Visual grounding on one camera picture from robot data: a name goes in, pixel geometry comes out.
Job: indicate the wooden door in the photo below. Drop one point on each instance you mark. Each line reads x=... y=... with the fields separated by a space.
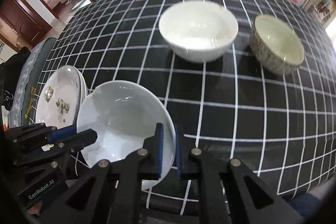
x=25 y=21

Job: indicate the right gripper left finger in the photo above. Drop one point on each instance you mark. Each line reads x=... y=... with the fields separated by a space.
x=158 y=150

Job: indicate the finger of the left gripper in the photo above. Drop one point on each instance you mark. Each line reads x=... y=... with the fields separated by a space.
x=62 y=133
x=78 y=141

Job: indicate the black white grid tablecloth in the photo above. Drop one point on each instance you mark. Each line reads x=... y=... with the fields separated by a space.
x=282 y=127

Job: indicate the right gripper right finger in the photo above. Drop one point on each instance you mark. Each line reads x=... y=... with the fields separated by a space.
x=178 y=159

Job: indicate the green patterned bowl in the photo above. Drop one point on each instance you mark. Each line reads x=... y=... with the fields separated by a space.
x=275 y=45

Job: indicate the plain white bowl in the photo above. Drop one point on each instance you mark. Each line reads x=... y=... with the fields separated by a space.
x=198 y=31

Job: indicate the cartoon print plate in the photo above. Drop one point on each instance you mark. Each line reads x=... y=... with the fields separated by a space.
x=59 y=99

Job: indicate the white bowl red emblem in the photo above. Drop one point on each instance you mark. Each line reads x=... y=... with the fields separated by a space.
x=124 y=114

